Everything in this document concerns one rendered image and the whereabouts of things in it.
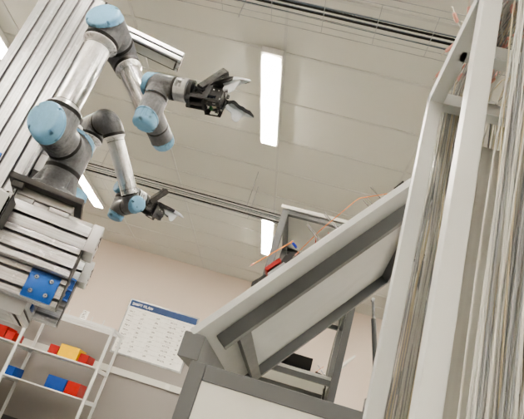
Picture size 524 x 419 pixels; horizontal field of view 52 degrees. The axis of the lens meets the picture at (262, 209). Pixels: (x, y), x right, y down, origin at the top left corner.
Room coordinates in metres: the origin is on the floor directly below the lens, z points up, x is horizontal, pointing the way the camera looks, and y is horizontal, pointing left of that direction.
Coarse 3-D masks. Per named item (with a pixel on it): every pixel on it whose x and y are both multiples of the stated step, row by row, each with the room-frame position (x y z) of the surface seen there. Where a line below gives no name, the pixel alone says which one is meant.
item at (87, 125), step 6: (90, 114) 2.16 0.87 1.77; (84, 120) 2.17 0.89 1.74; (90, 120) 2.13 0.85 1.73; (84, 126) 2.15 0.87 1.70; (90, 126) 2.14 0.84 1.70; (90, 132) 2.15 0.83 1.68; (96, 132) 2.15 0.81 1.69; (96, 138) 2.17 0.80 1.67; (102, 138) 2.20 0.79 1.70; (96, 144) 2.20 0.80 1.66
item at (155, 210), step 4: (148, 196) 2.41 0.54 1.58; (148, 200) 2.41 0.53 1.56; (148, 204) 2.44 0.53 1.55; (152, 204) 2.44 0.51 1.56; (156, 204) 2.45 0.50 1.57; (160, 204) 2.45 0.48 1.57; (148, 208) 2.44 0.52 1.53; (152, 208) 2.46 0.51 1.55; (156, 208) 2.44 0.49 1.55; (160, 208) 2.46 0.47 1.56; (144, 212) 2.45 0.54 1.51; (148, 212) 2.47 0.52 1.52; (152, 212) 2.45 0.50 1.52; (156, 212) 2.45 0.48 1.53; (160, 212) 2.47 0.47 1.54; (148, 216) 2.51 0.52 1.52; (152, 216) 2.47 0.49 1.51; (156, 216) 2.47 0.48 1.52; (160, 216) 2.47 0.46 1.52; (160, 220) 2.48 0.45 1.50
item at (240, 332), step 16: (400, 208) 1.45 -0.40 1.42; (384, 224) 1.46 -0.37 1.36; (400, 224) 1.47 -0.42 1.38; (368, 240) 1.46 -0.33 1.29; (336, 256) 1.47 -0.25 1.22; (352, 256) 1.47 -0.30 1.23; (320, 272) 1.48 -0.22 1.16; (384, 272) 2.23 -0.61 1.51; (288, 288) 1.49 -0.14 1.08; (304, 288) 1.49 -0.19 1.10; (368, 288) 2.29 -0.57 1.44; (272, 304) 1.50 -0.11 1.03; (288, 304) 1.52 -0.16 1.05; (352, 304) 2.30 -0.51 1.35; (240, 320) 1.51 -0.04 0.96; (256, 320) 1.50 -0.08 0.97; (320, 320) 2.32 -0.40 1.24; (336, 320) 2.32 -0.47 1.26; (224, 336) 1.52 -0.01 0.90; (240, 336) 1.51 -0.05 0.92; (304, 336) 2.33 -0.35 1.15; (288, 352) 2.34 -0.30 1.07; (256, 368) 2.14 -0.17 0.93
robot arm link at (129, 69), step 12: (132, 48) 1.55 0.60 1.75; (108, 60) 1.58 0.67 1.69; (120, 60) 1.56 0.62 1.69; (132, 60) 1.56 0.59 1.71; (120, 72) 1.58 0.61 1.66; (132, 72) 1.55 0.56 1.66; (132, 84) 1.55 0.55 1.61; (132, 96) 1.56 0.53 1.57; (168, 132) 1.52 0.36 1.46; (156, 144) 1.55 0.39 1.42; (168, 144) 1.56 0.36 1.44
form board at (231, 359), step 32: (352, 224) 1.33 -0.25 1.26; (320, 256) 1.42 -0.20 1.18; (384, 256) 1.96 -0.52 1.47; (256, 288) 1.37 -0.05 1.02; (320, 288) 1.78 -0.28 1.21; (352, 288) 2.14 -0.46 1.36; (224, 320) 1.43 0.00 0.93; (288, 320) 1.92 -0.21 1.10; (224, 352) 1.77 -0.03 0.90; (256, 352) 2.09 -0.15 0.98
